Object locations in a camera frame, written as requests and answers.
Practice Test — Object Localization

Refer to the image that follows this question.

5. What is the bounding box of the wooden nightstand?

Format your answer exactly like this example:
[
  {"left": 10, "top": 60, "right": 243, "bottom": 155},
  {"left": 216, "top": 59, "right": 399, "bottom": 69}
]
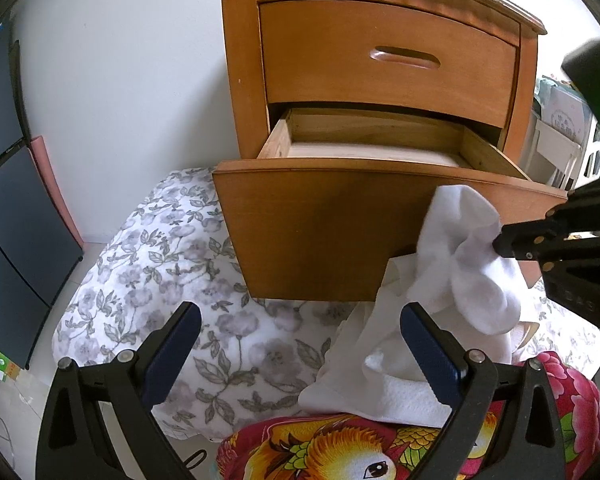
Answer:
[{"left": 210, "top": 0, "right": 571, "bottom": 301}]

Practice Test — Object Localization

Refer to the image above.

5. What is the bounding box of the white printed box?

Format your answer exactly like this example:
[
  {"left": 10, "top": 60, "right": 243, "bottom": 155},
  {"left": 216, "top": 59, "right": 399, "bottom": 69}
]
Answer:
[{"left": 540, "top": 80, "right": 593, "bottom": 141}]

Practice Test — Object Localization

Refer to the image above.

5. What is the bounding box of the white sock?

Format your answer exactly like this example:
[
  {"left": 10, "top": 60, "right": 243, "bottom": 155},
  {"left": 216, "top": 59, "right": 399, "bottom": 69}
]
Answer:
[{"left": 414, "top": 185, "right": 523, "bottom": 337}]

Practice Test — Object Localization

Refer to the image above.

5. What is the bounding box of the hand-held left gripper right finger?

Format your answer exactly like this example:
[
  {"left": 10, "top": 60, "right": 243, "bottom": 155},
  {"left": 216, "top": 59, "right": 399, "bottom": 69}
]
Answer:
[{"left": 401, "top": 302, "right": 566, "bottom": 480}]

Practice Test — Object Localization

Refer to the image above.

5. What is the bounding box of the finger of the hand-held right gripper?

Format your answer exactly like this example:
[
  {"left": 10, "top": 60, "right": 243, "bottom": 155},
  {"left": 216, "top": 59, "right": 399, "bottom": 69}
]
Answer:
[
  {"left": 500, "top": 205, "right": 573, "bottom": 243},
  {"left": 492, "top": 237, "right": 571, "bottom": 261}
]

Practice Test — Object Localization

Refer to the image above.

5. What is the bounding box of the grey floral white blanket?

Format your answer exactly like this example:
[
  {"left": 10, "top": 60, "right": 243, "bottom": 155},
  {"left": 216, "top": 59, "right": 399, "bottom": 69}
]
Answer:
[{"left": 52, "top": 167, "right": 600, "bottom": 441}]

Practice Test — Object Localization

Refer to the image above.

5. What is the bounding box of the red floral printed blanket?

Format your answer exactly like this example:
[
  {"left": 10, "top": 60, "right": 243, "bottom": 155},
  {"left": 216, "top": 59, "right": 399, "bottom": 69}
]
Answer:
[{"left": 215, "top": 350, "right": 600, "bottom": 480}]

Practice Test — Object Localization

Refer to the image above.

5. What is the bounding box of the white bookshelf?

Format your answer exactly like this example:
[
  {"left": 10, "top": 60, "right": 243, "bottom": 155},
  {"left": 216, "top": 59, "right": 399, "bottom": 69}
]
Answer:
[{"left": 522, "top": 75, "right": 600, "bottom": 196}]

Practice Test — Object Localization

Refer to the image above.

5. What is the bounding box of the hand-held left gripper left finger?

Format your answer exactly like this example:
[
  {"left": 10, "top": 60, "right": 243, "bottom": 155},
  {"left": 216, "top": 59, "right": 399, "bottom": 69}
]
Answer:
[{"left": 35, "top": 301, "right": 202, "bottom": 480}]

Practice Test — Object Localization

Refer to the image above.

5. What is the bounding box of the green box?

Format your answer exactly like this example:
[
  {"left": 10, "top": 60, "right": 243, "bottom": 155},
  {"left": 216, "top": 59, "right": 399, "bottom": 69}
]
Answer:
[{"left": 0, "top": 335, "right": 21, "bottom": 383}]

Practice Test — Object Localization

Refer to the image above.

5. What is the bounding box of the pink board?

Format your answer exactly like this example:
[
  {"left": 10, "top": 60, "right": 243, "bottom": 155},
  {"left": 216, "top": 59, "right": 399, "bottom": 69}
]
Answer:
[{"left": 30, "top": 135, "right": 86, "bottom": 251}]

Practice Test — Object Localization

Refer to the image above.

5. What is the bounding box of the white cloth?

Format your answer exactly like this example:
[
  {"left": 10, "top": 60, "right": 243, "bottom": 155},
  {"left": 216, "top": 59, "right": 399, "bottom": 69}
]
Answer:
[{"left": 299, "top": 255, "right": 538, "bottom": 428}]

